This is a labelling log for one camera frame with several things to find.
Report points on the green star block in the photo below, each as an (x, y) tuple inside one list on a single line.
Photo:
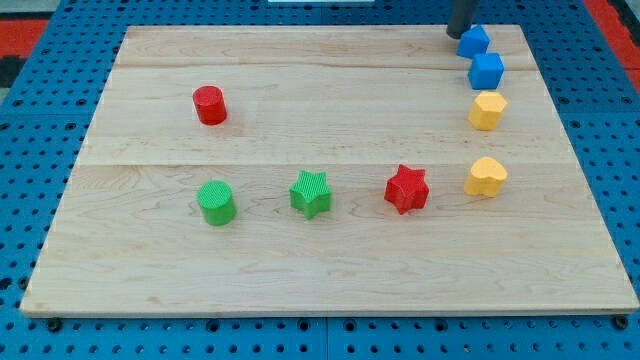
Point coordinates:
[(310, 194)]

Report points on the red star block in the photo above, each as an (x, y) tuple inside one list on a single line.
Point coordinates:
[(407, 189)]

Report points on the light wooden board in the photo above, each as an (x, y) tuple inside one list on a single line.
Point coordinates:
[(129, 240)]

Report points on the green cylinder block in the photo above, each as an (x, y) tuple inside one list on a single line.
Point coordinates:
[(216, 202)]

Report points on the red cylinder block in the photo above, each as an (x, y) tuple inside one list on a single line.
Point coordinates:
[(210, 105)]

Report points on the yellow heart block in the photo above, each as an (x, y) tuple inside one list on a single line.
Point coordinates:
[(486, 177)]

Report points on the yellow hexagon block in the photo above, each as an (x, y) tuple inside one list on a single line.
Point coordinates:
[(487, 110)]

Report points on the blue cube block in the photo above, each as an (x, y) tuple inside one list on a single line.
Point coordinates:
[(486, 71)]

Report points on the blue triangular block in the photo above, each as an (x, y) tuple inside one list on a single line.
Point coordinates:
[(473, 42)]

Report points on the dark grey cylindrical robot stick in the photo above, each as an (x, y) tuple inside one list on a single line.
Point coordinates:
[(461, 17)]

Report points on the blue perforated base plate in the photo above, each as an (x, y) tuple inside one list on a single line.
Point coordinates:
[(46, 113)]

